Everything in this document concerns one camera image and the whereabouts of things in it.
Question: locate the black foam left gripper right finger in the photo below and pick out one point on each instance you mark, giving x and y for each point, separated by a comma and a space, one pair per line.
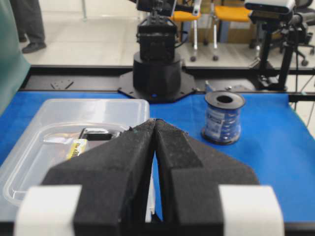
205, 192

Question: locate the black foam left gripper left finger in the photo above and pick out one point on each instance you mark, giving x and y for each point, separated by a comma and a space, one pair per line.
102, 192

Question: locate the clear plastic tool box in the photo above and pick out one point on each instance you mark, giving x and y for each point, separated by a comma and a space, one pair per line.
50, 135

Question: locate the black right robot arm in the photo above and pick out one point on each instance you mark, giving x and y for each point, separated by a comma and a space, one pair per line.
157, 75

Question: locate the yellow black screwdriver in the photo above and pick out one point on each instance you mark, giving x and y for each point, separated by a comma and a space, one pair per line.
77, 147

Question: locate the blue table mat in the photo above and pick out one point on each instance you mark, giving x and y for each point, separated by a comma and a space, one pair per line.
274, 142

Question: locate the orange chair left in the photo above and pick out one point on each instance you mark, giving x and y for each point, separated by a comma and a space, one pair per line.
188, 14

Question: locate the orange chair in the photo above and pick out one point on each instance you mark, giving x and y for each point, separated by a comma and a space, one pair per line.
188, 14
229, 14

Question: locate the orange chair right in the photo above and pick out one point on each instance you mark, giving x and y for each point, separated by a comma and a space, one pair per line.
229, 14

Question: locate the person legs dark trousers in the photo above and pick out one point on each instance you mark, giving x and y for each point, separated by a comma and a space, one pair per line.
29, 24

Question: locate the black office chair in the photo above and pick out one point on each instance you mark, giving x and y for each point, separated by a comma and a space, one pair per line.
305, 36

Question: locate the blue wire spool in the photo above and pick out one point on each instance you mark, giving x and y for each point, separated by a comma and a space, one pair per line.
223, 117

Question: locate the black camera stand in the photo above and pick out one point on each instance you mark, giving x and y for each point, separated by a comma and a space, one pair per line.
278, 21

